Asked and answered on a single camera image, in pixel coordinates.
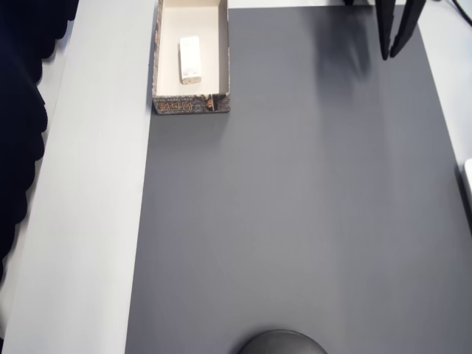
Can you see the white rectangular block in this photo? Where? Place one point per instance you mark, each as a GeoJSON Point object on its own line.
{"type": "Point", "coordinates": [190, 59]}

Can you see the grey desk mat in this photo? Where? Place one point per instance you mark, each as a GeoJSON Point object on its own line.
{"type": "Point", "coordinates": [295, 203]}

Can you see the dark blue curtain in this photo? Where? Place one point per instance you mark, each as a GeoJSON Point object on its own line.
{"type": "Point", "coordinates": [14, 110]}

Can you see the bark patterned cardboard box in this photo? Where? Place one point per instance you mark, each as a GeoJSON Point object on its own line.
{"type": "Point", "coordinates": [191, 105]}

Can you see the black round base stand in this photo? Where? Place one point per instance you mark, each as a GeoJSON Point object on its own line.
{"type": "Point", "coordinates": [282, 343]}

